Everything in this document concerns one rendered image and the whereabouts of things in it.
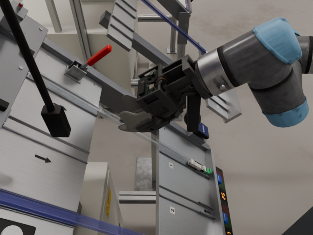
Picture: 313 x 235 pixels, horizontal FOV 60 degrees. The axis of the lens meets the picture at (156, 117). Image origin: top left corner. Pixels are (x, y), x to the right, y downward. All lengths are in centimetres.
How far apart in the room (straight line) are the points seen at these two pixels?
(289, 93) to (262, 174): 123
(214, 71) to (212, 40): 211
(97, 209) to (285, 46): 65
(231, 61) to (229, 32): 225
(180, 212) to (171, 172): 9
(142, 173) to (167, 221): 100
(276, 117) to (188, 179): 28
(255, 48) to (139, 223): 118
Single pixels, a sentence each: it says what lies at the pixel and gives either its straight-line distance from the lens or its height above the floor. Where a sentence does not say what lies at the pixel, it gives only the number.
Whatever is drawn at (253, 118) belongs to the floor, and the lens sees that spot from 194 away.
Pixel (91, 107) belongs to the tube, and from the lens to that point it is 55.
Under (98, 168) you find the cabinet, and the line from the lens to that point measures 92.
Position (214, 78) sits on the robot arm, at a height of 110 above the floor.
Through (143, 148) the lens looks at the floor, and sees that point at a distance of 168.
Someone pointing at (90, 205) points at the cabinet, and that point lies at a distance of 86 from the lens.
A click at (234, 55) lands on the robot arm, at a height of 114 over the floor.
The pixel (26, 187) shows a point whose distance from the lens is 44.
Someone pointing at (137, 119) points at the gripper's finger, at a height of 99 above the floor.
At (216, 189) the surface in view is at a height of 73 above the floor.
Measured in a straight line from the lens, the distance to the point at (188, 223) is 65.
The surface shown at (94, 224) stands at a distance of 46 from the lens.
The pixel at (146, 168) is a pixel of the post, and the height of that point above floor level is 1.
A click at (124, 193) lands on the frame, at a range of 119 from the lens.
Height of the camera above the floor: 140
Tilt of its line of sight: 50 degrees down
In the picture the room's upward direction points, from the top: straight up
